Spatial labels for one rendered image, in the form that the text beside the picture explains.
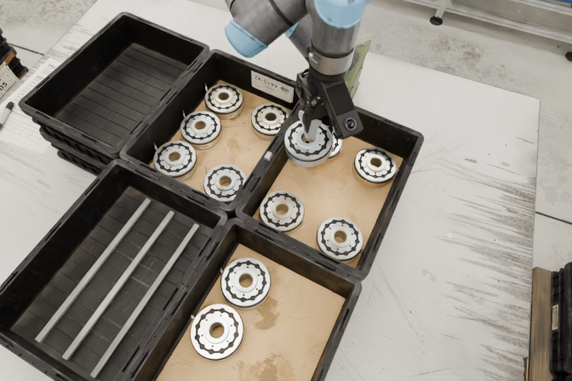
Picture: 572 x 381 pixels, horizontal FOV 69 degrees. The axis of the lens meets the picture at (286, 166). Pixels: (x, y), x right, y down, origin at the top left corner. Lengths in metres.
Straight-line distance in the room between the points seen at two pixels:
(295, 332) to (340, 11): 0.61
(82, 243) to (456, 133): 1.08
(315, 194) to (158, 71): 0.59
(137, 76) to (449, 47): 2.00
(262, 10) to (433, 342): 0.82
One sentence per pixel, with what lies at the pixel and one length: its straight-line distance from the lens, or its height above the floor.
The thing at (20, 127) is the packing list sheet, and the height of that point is 0.70.
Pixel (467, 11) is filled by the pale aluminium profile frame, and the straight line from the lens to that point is 2.87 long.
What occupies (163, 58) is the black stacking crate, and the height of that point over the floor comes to 0.83.
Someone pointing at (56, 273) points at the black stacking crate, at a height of 0.83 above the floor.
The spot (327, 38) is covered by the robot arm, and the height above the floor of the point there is 1.28.
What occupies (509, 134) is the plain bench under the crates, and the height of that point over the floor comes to 0.70.
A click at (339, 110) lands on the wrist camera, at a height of 1.15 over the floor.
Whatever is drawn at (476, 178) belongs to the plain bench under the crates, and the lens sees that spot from 1.33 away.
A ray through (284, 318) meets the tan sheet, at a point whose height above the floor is 0.83.
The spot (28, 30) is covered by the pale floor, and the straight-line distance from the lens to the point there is 2.98.
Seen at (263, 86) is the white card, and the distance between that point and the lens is 1.14.
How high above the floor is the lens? 1.72
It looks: 58 degrees down
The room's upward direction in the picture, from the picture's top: 5 degrees clockwise
